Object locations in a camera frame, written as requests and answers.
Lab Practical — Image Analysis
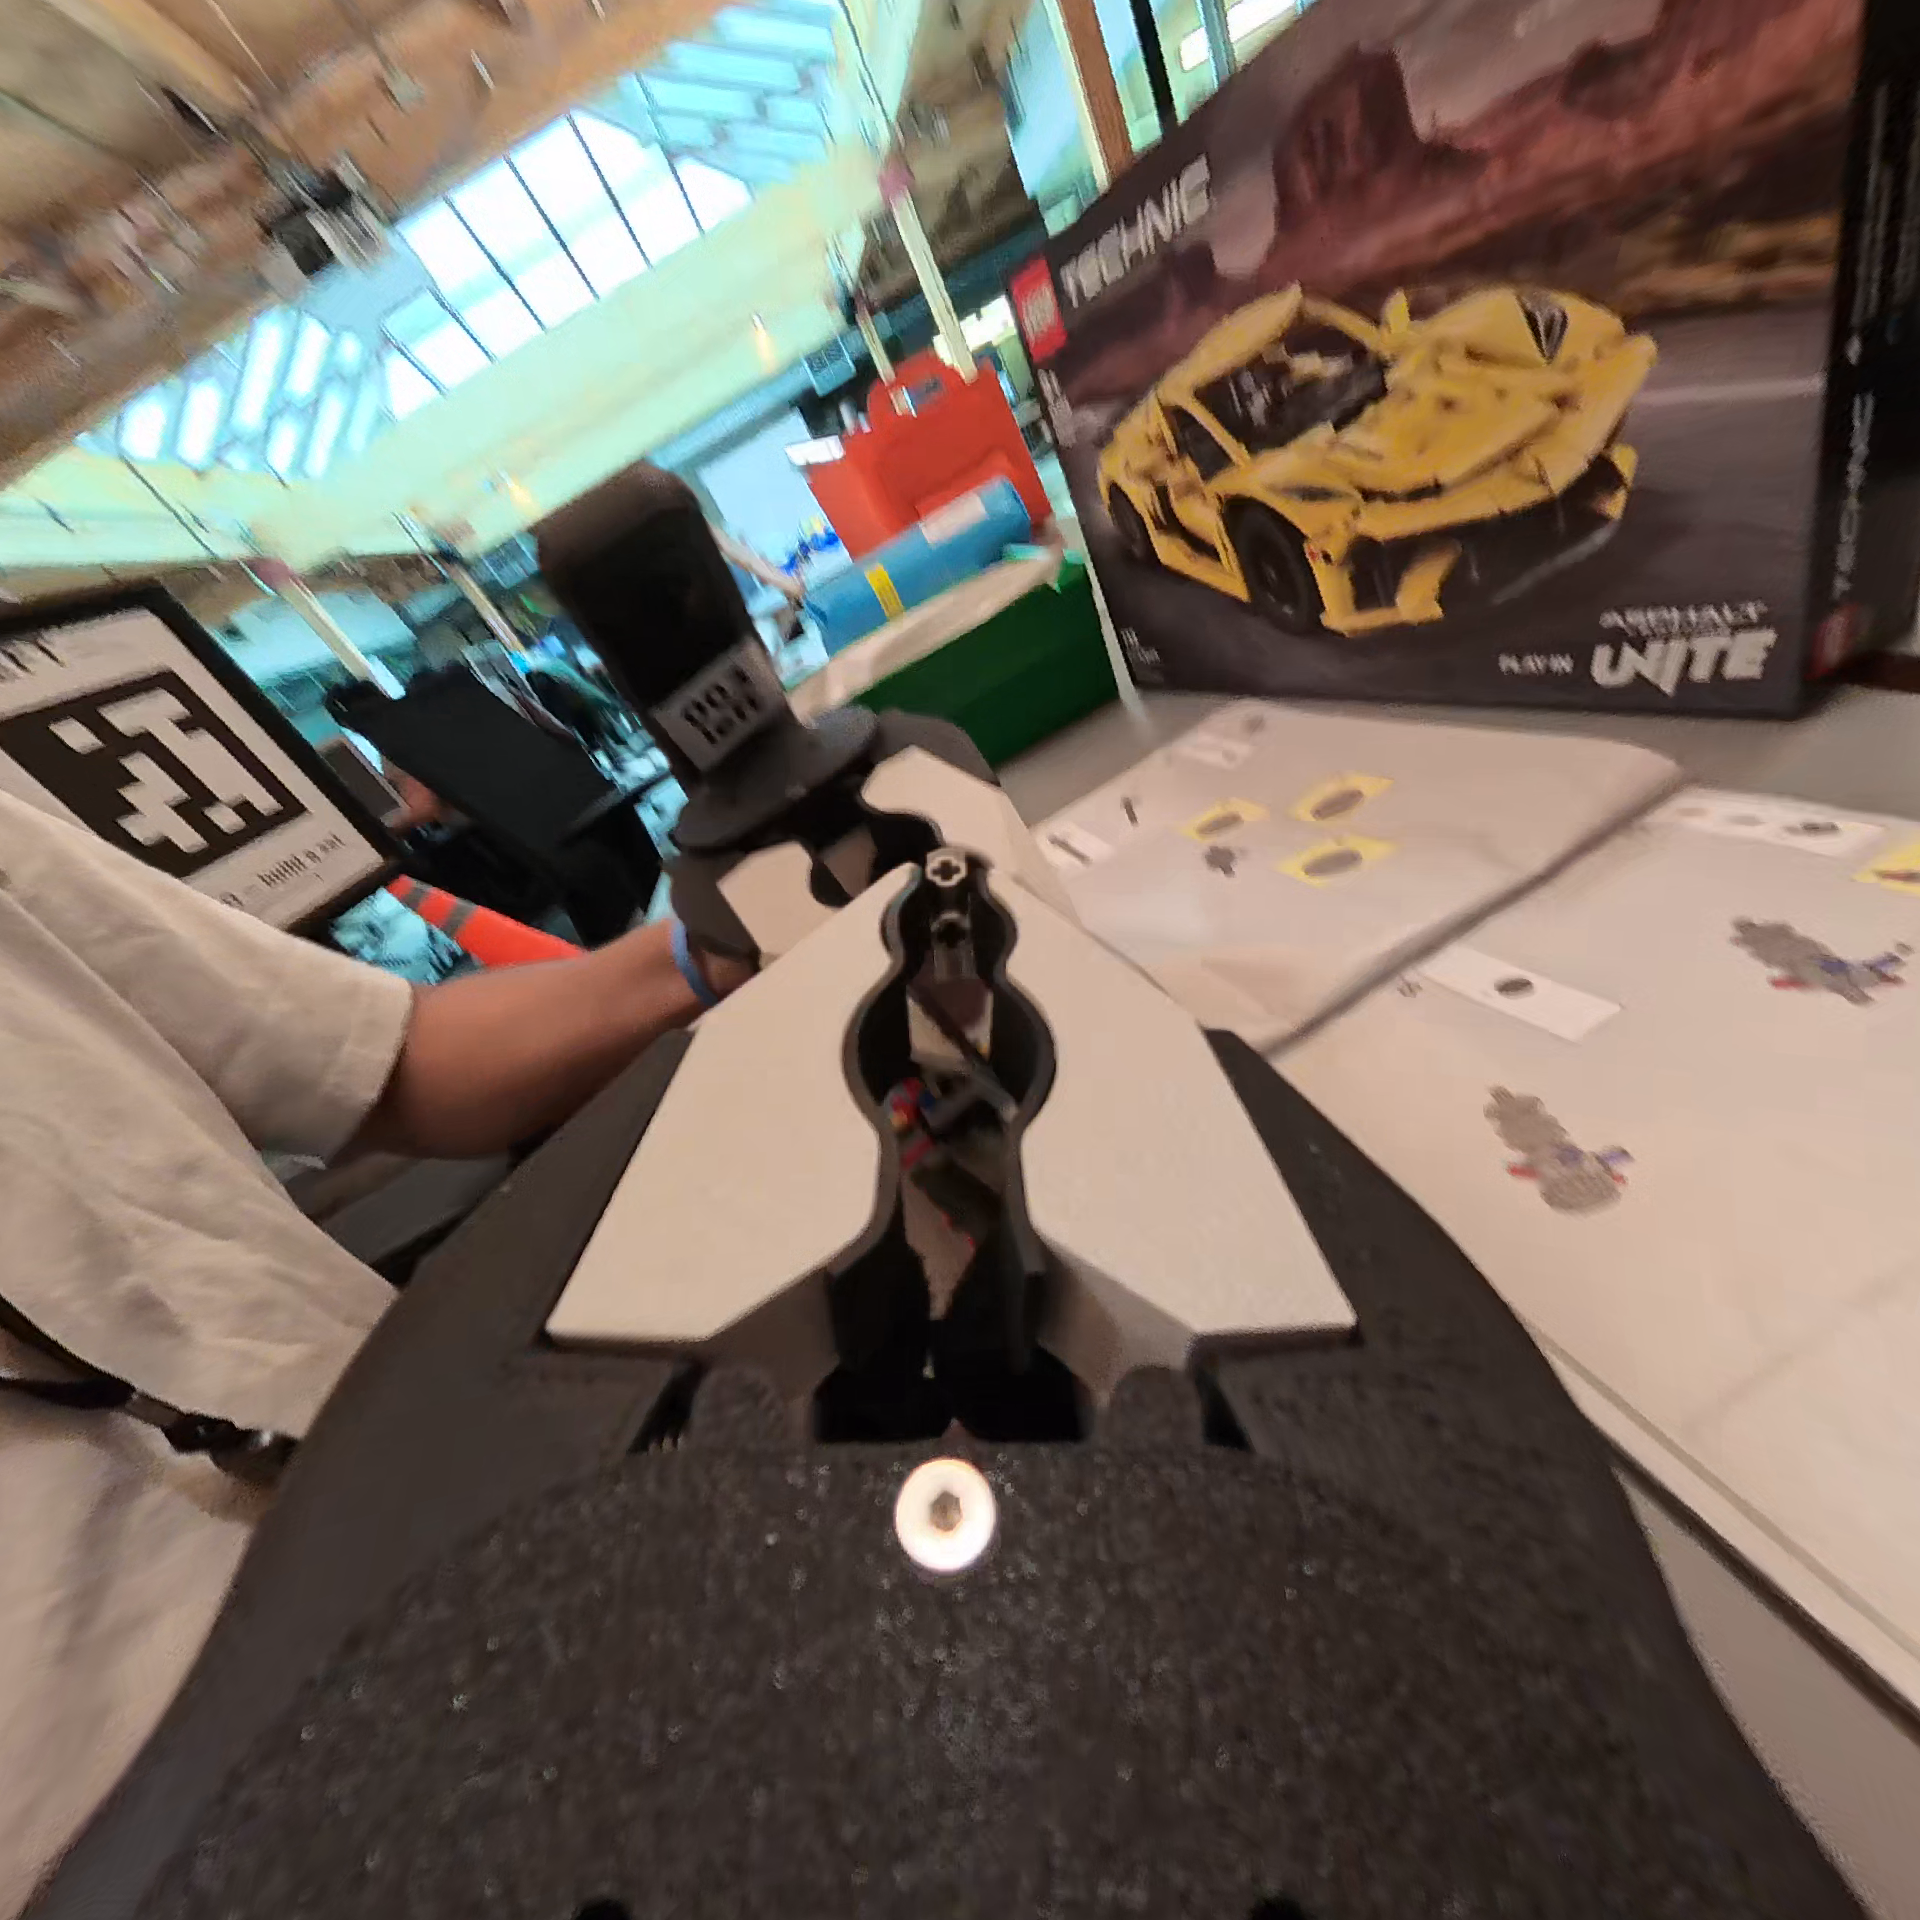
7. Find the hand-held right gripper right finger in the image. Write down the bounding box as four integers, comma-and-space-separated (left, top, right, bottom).
957, 871, 1362, 1443

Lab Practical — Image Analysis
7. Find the person's left forearm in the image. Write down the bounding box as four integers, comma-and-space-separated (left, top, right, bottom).
356, 917, 709, 1158

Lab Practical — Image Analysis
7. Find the green plastic bin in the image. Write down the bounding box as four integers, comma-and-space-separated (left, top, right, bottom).
853, 552, 1122, 771

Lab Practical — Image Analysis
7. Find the orange tote bag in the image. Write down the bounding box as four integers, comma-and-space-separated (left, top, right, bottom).
804, 348, 1054, 563

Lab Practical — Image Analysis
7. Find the white t-shirt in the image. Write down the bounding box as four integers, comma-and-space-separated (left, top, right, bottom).
0, 794, 417, 1901

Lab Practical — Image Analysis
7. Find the open instruction booklet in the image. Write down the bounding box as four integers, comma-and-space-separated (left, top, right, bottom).
1031, 696, 1920, 1713

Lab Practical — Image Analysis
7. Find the yellow car lego set box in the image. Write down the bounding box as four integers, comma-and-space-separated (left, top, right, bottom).
1002, 0, 1920, 723

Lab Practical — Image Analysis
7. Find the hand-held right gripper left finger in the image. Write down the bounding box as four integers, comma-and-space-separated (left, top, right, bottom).
545, 862, 941, 1443

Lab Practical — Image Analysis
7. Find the orange traffic cone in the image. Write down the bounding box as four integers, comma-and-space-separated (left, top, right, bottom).
385, 875, 581, 974

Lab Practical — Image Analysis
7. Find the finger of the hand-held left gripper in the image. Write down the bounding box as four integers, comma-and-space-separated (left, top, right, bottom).
858, 746, 1054, 890
719, 833, 887, 966

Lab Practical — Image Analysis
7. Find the black lanyard with badge reel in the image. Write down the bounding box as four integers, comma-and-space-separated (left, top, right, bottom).
0, 1304, 298, 1489

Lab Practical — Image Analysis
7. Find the blue plastic roll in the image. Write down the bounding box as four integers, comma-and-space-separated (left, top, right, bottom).
805, 474, 1040, 635

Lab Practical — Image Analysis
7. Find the grey lego axle connector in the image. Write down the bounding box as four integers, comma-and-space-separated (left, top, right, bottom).
917, 842, 992, 1054

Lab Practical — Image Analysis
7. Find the black office chair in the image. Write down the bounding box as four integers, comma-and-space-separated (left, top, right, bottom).
324, 663, 667, 950

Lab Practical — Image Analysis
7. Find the white sign with black pattern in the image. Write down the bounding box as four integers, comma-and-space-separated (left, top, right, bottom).
0, 581, 407, 939

